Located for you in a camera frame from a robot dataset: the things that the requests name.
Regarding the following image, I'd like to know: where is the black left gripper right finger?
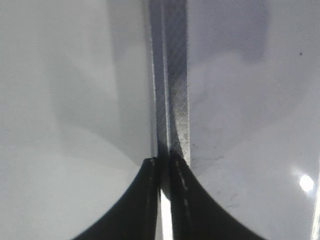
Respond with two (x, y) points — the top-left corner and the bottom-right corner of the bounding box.
(169, 150), (262, 240)

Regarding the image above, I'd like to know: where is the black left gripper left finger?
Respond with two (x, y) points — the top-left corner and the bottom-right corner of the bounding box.
(75, 157), (160, 240)

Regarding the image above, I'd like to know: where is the white board with grey frame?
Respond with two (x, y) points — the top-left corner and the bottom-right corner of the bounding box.
(146, 0), (320, 240)

